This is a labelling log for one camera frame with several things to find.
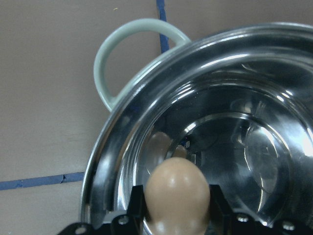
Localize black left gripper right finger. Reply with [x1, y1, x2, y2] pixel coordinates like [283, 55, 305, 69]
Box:
[209, 185, 233, 235]

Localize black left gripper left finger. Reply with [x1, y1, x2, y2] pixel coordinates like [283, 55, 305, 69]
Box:
[127, 185, 144, 235]

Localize brown egg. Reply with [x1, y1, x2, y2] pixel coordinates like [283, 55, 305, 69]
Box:
[145, 157, 210, 235]

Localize pale green cooking pot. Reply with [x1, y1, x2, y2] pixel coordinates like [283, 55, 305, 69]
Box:
[80, 19, 313, 228]

